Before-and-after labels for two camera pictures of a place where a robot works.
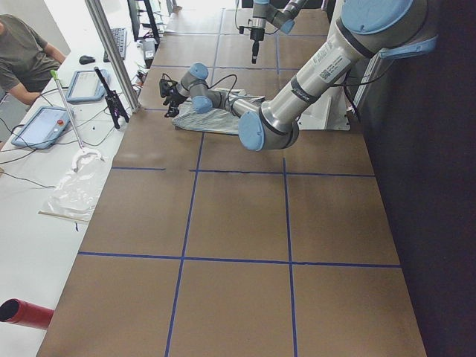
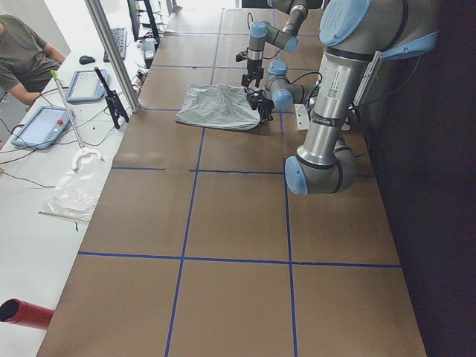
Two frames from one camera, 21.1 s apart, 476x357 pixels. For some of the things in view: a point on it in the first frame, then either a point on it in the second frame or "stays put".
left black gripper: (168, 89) to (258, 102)
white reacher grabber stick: (82, 150) stays put
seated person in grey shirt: (27, 62) stays put
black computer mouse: (85, 59) stays put
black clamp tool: (114, 102) stays put
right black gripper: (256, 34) to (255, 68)
